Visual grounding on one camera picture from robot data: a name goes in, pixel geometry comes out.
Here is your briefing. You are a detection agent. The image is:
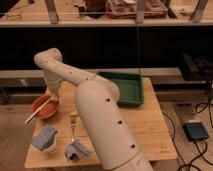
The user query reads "crumpled blue grey cloth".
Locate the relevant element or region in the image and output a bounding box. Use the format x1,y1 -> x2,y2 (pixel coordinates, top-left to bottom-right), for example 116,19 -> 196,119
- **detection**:
65,140 -> 91,161

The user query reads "red bowl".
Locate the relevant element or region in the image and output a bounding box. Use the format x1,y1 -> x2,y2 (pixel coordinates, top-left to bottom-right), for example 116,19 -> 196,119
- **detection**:
31,95 -> 59,119

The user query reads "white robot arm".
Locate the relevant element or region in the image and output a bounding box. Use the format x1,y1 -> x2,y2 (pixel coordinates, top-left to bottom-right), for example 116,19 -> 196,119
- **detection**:
34,48 -> 153,171

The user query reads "metal spoon yellow handle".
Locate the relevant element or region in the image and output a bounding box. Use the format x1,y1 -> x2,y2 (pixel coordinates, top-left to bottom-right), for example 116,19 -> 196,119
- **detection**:
70,110 -> 79,142

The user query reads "black foot pedal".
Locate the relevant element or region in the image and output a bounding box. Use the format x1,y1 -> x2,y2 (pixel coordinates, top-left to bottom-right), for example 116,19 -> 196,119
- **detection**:
183,122 -> 209,141

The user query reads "black floor cable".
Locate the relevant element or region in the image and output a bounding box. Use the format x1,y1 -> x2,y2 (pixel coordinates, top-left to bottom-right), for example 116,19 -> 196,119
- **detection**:
162,99 -> 213,171

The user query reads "green plastic tray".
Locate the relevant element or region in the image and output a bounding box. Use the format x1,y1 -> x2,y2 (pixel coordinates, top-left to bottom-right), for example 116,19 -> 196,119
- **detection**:
99,72 -> 144,107

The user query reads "long white handled brush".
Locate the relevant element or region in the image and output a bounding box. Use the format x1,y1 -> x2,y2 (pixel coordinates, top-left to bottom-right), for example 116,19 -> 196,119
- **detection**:
25,95 -> 56,124

